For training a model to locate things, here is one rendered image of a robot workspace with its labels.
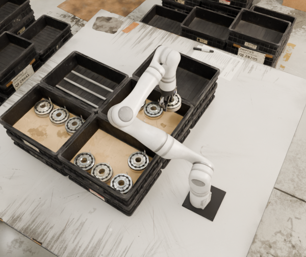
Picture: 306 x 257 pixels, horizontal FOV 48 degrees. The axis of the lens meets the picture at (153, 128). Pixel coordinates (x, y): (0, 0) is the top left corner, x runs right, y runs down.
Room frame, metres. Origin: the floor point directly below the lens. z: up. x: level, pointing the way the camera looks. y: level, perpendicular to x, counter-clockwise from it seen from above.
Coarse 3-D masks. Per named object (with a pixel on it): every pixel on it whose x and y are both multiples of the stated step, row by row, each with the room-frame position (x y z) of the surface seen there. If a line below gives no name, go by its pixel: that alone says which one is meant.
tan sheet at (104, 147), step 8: (96, 136) 0.99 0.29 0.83; (104, 136) 0.98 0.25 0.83; (112, 136) 0.98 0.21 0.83; (88, 144) 0.94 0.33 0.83; (96, 144) 0.94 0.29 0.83; (104, 144) 0.93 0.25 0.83; (112, 144) 0.93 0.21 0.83; (120, 144) 0.93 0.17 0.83; (80, 152) 0.89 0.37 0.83; (96, 152) 0.89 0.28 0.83; (104, 152) 0.89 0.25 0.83; (112, 152) 0.88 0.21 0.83; (120, 152) 0.88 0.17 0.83; (128, 152) 0.88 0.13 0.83; (72, 160) 0.85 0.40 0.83; (96, 160) 0.84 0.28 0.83; (104, 160) 0.84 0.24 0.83; (112, 160) 0.84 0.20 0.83; (120, 160) 0.84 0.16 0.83; (112, 168) 0.80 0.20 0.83; (120, 168) 0.79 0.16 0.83; (128, 168) 0.79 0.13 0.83; (136, 176) 0.75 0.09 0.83; (120, 184) 0.71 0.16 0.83
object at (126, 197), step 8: (104, 120) 1.01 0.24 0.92; (64, 160) 0.79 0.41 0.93; (152, 160) 0.78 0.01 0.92; (72, 168) 0.76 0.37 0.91; (80, 168) 0.75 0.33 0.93; (88, 176) 0.71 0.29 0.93; (144, 176) 0.70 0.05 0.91; (104, 184) 0.66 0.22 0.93; (136, 184) 0.66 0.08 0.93; (112, 192) 0.63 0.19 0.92; (120, 192) 0.62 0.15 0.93; (128, 192) 0.62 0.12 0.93
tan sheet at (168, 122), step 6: (138, 114) 1.12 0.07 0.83; (168, 114) 1.11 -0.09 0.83; (174, 114) 1.11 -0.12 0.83; (150, 120) 1.07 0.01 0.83; (156, 120) 1.07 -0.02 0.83; (162, 120) 1.07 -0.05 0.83; (168, 120) 1.07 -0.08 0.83; (174, 120) 1.07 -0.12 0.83; (180, 120) 1.06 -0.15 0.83; (156, 126) 1.03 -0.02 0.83; (162, 126) 1.03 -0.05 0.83; (168, 126) 1.03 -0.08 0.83; (174, 126) 1.03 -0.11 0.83; (168, 132) 0.99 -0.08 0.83
